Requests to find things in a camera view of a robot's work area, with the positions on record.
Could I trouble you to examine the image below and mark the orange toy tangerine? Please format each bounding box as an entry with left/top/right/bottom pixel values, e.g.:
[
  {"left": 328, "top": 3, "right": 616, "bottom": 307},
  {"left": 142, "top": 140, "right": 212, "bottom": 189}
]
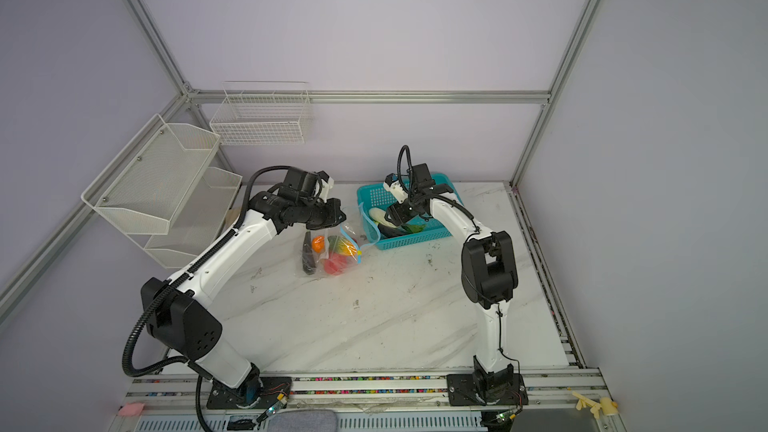
[{"left": 311, "top": 235, "right": 326, "bottom": 254}]

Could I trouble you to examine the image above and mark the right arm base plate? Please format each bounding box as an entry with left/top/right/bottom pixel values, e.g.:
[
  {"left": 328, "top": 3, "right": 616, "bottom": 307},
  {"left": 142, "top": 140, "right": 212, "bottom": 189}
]
[{"left": 446, "top": 372, "right": 529, "bottom": 406}]

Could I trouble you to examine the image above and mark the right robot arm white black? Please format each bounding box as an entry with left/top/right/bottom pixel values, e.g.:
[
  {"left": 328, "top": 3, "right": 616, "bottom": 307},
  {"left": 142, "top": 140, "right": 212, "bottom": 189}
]
[{"left": 383, "top": 164, "right": 527, "bottom": 407}]

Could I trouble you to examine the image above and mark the pink eraser block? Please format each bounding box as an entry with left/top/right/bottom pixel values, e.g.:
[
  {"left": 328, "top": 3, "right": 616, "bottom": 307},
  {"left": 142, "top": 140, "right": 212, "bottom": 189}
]
[{"left": 117, "top": 402, "right": 145, "bottom": 417}]

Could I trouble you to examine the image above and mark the green toy vegetable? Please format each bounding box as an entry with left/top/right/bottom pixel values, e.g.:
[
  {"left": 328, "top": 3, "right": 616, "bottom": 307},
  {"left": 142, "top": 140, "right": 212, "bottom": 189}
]
[{"left": 328, "top": 235, "right": 360, "bottom": 261}]

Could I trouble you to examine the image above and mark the grey cloth pad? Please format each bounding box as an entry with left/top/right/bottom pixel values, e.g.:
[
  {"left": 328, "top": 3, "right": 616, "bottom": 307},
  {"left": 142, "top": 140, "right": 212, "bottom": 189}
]
[{"left": 267, "top": 410, "right": 339, "bottom": 432}]

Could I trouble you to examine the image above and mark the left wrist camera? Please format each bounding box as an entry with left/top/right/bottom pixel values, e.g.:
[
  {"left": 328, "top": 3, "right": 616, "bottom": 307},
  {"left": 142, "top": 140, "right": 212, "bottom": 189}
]
[{"left": 315, "top": 171, "right": 334, "bottom": 202}]

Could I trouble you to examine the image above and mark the white wire wall basket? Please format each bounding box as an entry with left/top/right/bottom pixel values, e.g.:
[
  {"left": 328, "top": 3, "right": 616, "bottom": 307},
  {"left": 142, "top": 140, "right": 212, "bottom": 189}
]
[{"left": 209, "top": 81, "right": 314, "bottom": 146}]

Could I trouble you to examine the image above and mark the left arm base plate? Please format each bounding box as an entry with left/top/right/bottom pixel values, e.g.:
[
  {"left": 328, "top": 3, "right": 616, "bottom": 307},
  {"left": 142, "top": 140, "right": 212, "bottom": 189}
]
[{"left": 206, "top": 376, "right": 293, "bottom": 410}]

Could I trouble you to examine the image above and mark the red toy fruit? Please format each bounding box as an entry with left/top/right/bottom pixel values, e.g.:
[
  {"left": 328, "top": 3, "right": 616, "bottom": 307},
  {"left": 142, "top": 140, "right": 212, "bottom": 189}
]
[{"left": 323, "top": 253, "right": 357, "bottom": 276}]

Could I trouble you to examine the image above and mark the white mesh shelf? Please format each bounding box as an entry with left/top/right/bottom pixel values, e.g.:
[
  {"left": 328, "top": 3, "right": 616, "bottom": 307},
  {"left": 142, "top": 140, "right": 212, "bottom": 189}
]
[
  {"left": 81, "top": 115, "right": 220, "bottom": 235},
  {"left": 143, "top": 167, "right": 242, "bottom": 269}
]

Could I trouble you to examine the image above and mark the white mesh lower shelf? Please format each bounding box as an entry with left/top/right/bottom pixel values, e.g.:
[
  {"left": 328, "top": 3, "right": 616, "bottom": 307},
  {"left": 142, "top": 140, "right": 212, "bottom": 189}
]
[{"left": 143, "top": 167, "right": 242, "bottom": 269}]

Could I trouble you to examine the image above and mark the white mesh upper shelf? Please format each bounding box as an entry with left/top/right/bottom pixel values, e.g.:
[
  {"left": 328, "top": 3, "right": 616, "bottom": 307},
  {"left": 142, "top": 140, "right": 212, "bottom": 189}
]
[{"left": 81, "top": 115, "right": 220, "bottom": 235}]

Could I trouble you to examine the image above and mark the clear zip top bag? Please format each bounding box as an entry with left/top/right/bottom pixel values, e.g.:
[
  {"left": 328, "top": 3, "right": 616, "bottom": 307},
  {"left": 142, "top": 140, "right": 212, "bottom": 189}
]
[{"left": 300, "top": 224, "right": 362, "bottom": 276}]

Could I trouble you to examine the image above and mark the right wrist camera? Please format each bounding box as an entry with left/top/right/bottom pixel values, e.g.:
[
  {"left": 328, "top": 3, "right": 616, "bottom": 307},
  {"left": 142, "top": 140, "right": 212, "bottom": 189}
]
[{"left": 383, "top": 173, "right": 409, "bottom": 204}]

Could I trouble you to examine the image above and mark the teal plastic basket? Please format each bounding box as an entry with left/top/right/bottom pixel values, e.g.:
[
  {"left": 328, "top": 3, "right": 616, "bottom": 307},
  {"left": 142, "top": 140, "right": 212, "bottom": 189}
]
[{"left": 356, "top": 173, "right": 451, "bottom": 250}]

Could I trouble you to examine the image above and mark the dark toy eggplant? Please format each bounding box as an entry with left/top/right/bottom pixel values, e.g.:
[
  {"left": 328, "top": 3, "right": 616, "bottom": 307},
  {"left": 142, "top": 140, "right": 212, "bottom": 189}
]
[
  {"left": 301, "top": 231, "right": 316, "bottom": 275},
  {"left": 377, "top": 223, "right": 426, "bottom": 239}
]

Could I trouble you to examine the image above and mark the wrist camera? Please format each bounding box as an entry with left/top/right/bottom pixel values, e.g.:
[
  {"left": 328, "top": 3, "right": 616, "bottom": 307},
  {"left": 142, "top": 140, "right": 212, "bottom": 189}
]
[
  {"left": 315, "top": 171, "right": 334, "bottom": 202},
  {"left": 383, "top": 173, "right": 409, "bottom": 204}
]

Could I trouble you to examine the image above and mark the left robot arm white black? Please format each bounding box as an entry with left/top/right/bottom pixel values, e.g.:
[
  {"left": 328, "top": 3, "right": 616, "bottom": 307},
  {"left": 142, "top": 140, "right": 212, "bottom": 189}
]
[{"left": 121, "top": 165, "right": 346, "bottom": 408}]

